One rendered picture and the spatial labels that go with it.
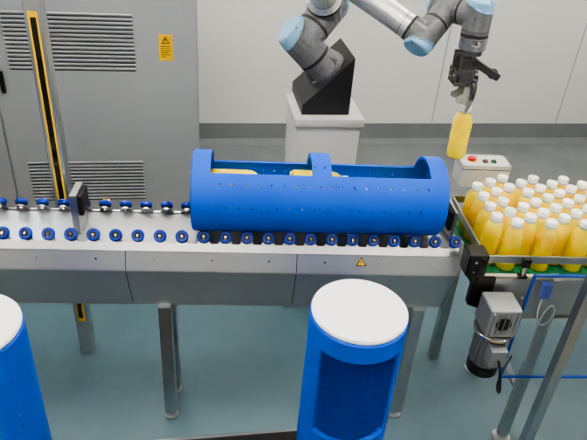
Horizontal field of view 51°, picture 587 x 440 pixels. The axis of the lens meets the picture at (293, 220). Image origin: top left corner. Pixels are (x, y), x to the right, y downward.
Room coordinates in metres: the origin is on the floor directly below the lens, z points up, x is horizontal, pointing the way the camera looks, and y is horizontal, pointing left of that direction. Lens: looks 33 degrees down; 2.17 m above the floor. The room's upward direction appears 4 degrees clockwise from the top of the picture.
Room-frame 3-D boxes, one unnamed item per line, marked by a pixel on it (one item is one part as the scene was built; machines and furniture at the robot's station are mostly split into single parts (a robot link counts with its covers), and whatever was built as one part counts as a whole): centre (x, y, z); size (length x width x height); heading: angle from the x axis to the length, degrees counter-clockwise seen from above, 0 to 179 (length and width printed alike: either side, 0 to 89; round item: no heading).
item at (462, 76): (2.04, -0.54, 1.54); 0.09 x 0.08 x 0.12; 97
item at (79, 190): (1.80, 0.75, 1.00); 0.10 x 0.04 x 0.15; 6
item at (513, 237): (1.80, -0.77, 0.99); 0.07 x 0.07 x 0.19
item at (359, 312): (1.34, -0.21, 1.03); 0.28 x 0.28 x 0.01
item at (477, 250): (1.74, -0.64, 0.95); 0.10 x 0.07 x 0.10; 6
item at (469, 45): (2.04, -0.55, 1.62); 0.10 x 0.09 x 0.05; 7
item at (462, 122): (2.04, -0.57, 1.30); 0.07 x 0.07 x 0.19
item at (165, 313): (1.76, 0.46, 0.31); 0.06 x 0.06 x 0.63; 6
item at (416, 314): (1.86, -0.52, 0.31); 0.06 x 0.06 x 0.63; 6
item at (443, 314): (2.24, -0.75, 0.50); 0.04 x 0.04 x 1.00; 6
